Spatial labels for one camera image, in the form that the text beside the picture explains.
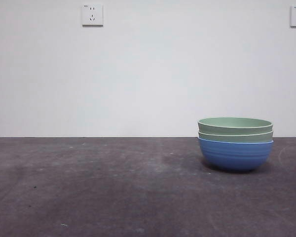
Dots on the pale green ribbed bowl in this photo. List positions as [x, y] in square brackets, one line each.
[234, 138]
[234, 129]

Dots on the blue ribbed bowl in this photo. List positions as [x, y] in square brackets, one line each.
[234, 155]

